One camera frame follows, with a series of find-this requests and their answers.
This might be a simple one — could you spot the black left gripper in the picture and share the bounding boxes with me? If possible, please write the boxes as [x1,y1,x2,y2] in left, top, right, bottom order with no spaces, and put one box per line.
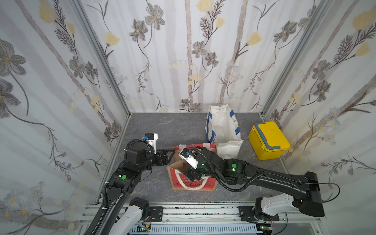
[136,147,176,174]

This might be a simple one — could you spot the red Christmas jute bag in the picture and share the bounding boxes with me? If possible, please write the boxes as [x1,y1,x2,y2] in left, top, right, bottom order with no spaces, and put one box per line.
[167,143,217,192]

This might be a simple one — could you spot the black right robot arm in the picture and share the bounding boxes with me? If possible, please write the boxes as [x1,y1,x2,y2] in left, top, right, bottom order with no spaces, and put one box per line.
[179,147,325,217]

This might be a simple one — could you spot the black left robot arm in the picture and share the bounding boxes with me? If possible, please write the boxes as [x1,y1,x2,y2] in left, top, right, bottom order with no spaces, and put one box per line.
[85,139,174,235]

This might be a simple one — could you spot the white Doraemon canvas bag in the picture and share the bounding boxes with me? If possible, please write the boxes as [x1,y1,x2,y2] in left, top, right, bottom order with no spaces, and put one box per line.
[205,104,243,159]

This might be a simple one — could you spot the yellow cooler box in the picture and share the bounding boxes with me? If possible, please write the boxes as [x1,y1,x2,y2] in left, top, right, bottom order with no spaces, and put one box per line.
[248,121,291,161]

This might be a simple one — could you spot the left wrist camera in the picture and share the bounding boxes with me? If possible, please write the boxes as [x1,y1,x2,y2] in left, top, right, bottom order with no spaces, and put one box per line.
[143,133,158,154]

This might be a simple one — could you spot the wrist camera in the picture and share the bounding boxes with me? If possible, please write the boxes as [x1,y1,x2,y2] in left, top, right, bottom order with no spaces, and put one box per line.
[143,133,158,154]
[179,148,198,169]

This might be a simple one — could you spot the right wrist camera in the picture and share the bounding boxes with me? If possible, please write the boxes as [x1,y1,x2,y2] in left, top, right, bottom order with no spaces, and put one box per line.
[179,148,198,169]

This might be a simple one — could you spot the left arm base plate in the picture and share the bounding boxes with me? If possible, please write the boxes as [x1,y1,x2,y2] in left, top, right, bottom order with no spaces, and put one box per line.
[141,207,164,222]

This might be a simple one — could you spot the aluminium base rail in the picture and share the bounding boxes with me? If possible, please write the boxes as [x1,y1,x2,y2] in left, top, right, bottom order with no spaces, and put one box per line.
[77,202,327,235]

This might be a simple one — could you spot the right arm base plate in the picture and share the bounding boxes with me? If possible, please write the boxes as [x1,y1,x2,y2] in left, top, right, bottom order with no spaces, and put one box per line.
[239,206,280,224]

